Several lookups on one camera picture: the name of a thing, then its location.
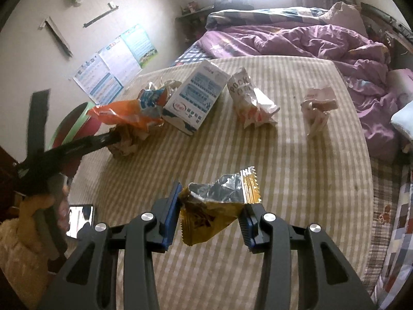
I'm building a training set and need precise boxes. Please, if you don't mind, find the checked cartoon bedsheet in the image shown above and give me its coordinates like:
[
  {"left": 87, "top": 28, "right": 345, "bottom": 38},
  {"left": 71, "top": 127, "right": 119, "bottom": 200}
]
[{"left": 171, "top": 43, "right": 214, "bottom": 68}]

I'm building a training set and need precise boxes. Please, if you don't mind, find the white chart wall poster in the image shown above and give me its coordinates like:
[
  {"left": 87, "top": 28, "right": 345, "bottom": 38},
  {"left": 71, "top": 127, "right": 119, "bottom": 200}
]
[{"left": 98, "top": 36, "right": 143, "bottom": 86}]

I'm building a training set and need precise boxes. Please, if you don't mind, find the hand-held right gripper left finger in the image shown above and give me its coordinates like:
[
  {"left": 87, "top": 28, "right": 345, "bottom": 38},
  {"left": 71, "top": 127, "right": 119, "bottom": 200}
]
[{"left": 37, "top": 179, "right": 181, "bottom": 310}]

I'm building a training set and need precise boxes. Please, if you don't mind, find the patchwork blanket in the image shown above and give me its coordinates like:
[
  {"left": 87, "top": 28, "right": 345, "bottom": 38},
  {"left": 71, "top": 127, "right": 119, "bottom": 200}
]
[{"left": 368, "top": 155, "right": 413, "bottom": 301}]

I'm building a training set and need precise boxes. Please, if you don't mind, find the white crumpled snack bag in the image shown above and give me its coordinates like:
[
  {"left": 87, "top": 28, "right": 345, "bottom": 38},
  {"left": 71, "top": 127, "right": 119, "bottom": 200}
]
[{"left": 227, "top": 67, "right": 280, "bottom": 130}]

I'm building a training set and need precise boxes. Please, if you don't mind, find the teal chart wall poster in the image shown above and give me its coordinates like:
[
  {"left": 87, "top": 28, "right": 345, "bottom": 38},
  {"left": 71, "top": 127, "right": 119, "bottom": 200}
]
[{"left": 121, "top": 24, "right": 160, "bottom": 69}]

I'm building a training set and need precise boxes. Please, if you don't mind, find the white crumpled paper wrapper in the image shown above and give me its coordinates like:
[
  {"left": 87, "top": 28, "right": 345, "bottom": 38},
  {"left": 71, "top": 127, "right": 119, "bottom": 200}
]
[{"left": 300, "top": 86, "right": 339, "bottom": 140}]

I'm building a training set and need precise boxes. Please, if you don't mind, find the golden brown foil wrapper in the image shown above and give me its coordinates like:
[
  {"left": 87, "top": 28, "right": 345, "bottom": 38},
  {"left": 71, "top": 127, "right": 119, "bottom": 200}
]
[{"left": 178, "top": 167, "right": 261, "bottom": 245}]

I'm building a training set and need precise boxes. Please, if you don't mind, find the light blue pillow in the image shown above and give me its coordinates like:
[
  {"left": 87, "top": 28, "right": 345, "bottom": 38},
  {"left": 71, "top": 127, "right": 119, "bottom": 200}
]
[{"left": 390, "top": 100, "right": 413, "bottom": 143}]

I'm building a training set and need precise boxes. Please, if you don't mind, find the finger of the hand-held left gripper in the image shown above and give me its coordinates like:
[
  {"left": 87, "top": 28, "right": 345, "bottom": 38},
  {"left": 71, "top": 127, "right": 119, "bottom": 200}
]
[
  {"left": 28, "top": 89, "right": 51, "bottom": 162},
  {"left": 45, "top": 132, "right": 122, "bottom": 164}
]

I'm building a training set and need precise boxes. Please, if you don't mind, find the beige striped mat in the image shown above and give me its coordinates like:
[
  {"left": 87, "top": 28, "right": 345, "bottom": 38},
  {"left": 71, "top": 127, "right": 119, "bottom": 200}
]
[{"left": 66, "top": 55, "right": 375, "bottom": 310}]

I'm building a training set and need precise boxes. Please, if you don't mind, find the red bin with green rim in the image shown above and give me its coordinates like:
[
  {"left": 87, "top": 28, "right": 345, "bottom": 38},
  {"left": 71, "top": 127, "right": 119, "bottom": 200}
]
[{"left": 48, "top": 102, "right": 112, "bottom": 151}]

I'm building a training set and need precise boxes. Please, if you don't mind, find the purple duvet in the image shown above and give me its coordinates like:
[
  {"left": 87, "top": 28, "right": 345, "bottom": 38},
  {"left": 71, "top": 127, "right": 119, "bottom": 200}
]
[{"left": 200, "top": 22, "right": 393, "bottom": 162}]

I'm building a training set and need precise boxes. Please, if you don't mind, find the orange snack wrapper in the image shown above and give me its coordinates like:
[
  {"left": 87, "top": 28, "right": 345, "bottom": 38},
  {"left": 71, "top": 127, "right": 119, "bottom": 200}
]
[{"left": 87, "top": 100, "right": 165, "bottom": 133}]

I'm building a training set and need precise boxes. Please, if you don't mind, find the smartphone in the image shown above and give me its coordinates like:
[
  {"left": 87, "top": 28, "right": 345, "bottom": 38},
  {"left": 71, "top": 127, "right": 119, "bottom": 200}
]
[{"left": 66, "top": 203, "right": 97, "bottom": 240}]

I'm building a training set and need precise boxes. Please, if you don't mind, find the dark clothing pile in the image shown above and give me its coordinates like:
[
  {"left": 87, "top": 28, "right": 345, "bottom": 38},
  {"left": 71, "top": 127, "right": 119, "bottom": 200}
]
[{"left": 219, "top": 0, "right": 256, "bottom": 12}]

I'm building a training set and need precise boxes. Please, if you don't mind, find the dark side table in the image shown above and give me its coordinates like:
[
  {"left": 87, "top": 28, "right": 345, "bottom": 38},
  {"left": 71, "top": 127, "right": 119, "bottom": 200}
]
[{"left": 176, "top": 5, "right": 215, "bottom": 44}]

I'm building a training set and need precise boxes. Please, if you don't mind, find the beige pink pillow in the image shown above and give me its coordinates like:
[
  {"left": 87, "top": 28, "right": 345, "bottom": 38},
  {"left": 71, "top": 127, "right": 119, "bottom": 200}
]
[{"left": 323, "top": 1, "right": 369, "bottom": 36}]

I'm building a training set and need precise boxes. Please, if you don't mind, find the dark wooden headboard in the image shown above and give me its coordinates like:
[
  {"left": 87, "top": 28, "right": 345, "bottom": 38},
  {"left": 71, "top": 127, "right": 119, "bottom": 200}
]
[{"left": 360, "top": 2, "right": 413, "bottom": 56}]

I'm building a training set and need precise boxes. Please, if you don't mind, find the black wall rail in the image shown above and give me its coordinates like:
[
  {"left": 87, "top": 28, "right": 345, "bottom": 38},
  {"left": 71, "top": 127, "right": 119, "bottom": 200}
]
[{"left": 83, "top": 2, "right": 120, "bottom": 28}]

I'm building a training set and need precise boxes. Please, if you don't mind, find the white and blue milk carton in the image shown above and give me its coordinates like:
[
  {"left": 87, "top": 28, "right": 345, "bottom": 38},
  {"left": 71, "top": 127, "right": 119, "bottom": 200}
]
[{"left": 161, "top": 59, "right": 227, "bottom": 136}]

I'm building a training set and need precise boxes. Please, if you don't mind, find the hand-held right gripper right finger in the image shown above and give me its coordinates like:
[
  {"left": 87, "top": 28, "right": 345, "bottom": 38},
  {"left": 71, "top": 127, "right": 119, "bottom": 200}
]
[{"left": 239, "top": 200, "right": 378, "bottom": 310}]

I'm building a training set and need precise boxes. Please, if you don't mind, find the blue and white snack wrapper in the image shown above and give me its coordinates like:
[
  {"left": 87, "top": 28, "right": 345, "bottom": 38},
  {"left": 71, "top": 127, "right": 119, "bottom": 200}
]
[{"left": 139, "top": 82, "right": 183, "bottom": 117}]

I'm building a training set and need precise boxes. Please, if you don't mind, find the blue chart wall poster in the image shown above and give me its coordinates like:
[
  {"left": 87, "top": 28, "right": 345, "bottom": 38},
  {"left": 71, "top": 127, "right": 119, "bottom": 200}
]
[{"left": 73, "top": 55, "right": 124, "bottom": 106}]

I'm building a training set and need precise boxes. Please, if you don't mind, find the person's left forearm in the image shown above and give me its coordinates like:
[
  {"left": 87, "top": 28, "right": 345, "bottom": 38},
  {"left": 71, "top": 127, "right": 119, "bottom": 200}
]
[{"left": 0, "top": 218, "right": 52, "bottom": 301}]

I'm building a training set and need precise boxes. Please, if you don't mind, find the brown crumpled wrapper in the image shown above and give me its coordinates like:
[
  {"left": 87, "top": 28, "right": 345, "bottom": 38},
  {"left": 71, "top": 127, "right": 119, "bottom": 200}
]
[{"left": 108, "top": 127, "right": 149, "bottom": 160}]

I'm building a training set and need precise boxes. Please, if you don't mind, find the gray wall hanger strip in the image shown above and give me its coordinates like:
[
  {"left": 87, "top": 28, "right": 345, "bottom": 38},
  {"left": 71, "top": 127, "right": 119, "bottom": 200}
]
[{"left": 40, "top": 16, "right": 73, "bottom": 58}]

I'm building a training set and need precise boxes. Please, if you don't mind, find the person's left hand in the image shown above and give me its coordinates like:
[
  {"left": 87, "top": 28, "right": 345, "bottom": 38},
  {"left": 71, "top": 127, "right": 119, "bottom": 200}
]
[{"left": 19, "top": 182, "right": 70, "bottom": 237}]

